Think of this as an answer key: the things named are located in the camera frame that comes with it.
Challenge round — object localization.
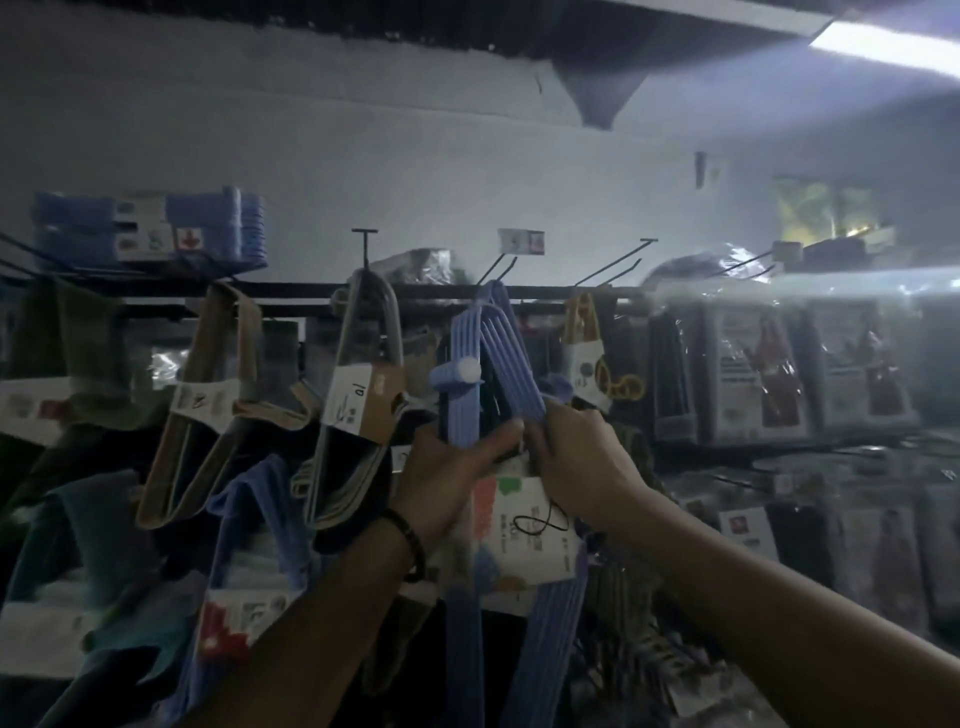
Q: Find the person's right hand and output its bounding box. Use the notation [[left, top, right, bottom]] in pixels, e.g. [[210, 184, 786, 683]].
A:
[[523, 401, 654, 532]]

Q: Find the person's left hand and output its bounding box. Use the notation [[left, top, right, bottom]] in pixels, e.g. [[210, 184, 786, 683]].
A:
[[388, 417, 527, 555]]

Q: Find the blue hanger bundle white label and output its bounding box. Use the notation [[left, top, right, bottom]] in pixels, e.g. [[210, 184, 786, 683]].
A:
[[429, 279, 592, 728]]

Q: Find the person's right forearm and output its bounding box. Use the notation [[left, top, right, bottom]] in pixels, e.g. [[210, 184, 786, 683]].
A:
[[598, 486, 960, 728]]

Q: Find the person's left forearm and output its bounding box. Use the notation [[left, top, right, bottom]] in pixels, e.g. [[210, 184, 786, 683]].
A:
[[178, 517, 440, 728]]

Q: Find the yellow hanger bundle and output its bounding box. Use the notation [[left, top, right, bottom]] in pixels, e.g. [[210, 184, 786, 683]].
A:
[[559, 291, 648, 410]]

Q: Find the grey hanger bundle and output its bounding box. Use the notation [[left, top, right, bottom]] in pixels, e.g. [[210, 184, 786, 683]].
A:
[[291, 268, 412, 535]]

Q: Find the dark packaged item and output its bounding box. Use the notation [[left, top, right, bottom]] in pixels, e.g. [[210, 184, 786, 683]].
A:
[[648, 301, 711, 445]]

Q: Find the black display hook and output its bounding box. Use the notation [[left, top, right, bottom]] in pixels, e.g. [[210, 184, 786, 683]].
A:
[[475, 255, 520, 288], [568, 237, 660, 291], [351, 228, 381, 280]]

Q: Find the clear packaged item red picture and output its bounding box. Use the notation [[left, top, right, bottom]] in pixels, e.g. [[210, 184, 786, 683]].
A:
[[703, 300, 817, 445], [811, 298, 922, 432]]

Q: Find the clear plastic bag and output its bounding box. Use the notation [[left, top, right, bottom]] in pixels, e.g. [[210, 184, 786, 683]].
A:
[[639, 250, 785, 304]]

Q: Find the blue hanger bundle red label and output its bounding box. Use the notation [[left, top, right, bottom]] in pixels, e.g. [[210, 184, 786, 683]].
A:
[[159, 454, 320, 728]]

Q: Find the beige hanger bundle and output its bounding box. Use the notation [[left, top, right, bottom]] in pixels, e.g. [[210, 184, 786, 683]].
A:
[[133, 280, 320, 531]]

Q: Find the row of clear packaged goods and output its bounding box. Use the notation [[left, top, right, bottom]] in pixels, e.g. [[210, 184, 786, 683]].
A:
[[663, 447, 960, 643]]

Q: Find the stack of blue hangers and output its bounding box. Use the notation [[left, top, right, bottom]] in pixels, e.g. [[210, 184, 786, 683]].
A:
[[31, 186, 270, 277]]

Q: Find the teal hanger bundle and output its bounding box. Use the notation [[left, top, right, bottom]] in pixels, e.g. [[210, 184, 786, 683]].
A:
[[0, 471, 198, 680]]

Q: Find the green hanger bundle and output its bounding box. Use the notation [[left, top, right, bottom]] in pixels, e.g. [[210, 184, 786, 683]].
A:
[[0, 276, 155, 448]]

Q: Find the fluorescent ceiling light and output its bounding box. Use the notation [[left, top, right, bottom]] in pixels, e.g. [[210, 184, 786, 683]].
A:
[[808, 18, 960, 82]]

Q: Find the black wrist bracelet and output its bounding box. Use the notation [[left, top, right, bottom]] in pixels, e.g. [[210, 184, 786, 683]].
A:
[[381, 508, 429, 586]]

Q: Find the black display rail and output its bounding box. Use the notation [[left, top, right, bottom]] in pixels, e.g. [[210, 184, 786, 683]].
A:
[[112, 279, 655, 319]]

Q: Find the yellow green wall poster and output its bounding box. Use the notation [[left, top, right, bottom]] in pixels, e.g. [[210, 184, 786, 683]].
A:
[[774, 177, 880, 244]]

